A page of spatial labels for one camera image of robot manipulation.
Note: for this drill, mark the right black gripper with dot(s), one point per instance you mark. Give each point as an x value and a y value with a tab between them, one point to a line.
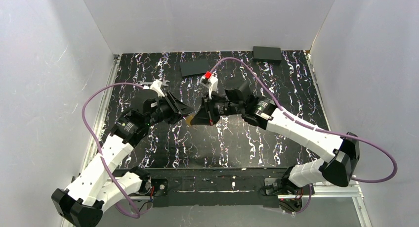
209	110

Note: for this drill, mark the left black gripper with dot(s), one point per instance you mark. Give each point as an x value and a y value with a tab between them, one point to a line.
171	107

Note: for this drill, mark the small brass padlock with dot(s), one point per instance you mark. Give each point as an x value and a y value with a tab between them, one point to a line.
188	120

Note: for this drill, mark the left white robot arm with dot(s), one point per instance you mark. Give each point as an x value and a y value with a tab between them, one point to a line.
94	191

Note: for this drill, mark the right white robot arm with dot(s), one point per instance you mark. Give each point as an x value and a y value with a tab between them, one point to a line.
338	156

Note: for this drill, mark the silver open-end wrench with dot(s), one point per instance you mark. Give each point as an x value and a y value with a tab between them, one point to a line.
163	83

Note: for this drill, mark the black flat plate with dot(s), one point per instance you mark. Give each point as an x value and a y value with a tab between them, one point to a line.
193	68

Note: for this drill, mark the black rectangular box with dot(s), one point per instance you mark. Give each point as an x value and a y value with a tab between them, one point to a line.
268	54

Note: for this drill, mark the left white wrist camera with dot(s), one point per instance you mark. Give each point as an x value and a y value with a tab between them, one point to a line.
156	86

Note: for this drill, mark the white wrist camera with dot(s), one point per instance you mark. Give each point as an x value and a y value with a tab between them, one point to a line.
156	86
209	81

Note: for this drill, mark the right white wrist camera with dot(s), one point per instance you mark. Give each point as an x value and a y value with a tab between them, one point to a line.
209	81

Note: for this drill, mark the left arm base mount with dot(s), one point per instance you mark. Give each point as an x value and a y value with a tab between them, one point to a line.
146	197

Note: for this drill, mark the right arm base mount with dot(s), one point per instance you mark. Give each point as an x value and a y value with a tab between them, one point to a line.
291	201

